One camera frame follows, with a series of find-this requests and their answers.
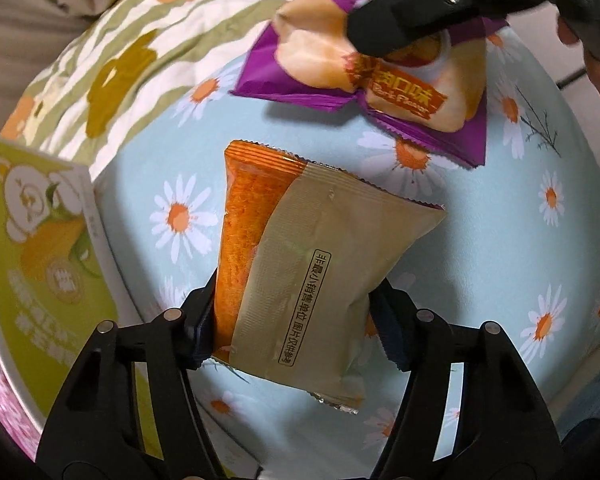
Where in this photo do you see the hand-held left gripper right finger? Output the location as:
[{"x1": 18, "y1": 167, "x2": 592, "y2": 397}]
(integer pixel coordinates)
[{"x1": 365, "y1": 275, "x2": 566, "y2": 480}]

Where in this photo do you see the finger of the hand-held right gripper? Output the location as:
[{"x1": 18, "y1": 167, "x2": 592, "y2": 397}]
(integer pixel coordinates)
[{"x1": 346, "y1": 0, "x2": 511, "y2": 58}]

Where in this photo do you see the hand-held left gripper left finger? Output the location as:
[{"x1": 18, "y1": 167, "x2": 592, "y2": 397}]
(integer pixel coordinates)
[{"x1": 35, "y1": 267, "x2": 221, "y2": 480}]

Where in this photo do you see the orange beige snack packet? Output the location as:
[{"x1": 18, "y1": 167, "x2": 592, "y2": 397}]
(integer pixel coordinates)
[{"x1": 211, "y1": 139, "x2": 448, "y2": 415}]

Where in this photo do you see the purple snack packet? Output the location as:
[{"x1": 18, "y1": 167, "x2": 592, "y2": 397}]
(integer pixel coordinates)
[{"x1": 229, "y1": 0, "x2": 512, "y2": 168}]

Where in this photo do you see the green cardboard box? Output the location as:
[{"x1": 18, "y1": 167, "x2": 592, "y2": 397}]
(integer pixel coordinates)
[{"x1": 0, "y1": 125, "x2": 126, "y2": 423}]

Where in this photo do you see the light blue daisy cloth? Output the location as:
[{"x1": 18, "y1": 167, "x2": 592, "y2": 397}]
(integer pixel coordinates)
[{"x1": 92, "y1": 25, "x2": 600, "y2": 480}]

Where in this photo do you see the pink floral cloth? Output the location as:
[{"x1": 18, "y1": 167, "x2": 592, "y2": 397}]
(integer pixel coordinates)
[{"x1": 0, "y1": 317, "x2": 39, "y2": 462}]

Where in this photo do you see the green striped floral blanket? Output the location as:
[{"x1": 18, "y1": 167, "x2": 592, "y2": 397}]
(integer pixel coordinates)
[{"x1": 0, "y1": 0, "x2": 307, "y2": 182}]

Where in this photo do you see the beige curtain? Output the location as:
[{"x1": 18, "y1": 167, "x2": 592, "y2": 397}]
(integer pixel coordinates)
[{"x1": 0, "y1": 0, "x2": 181, "y2": 133}]

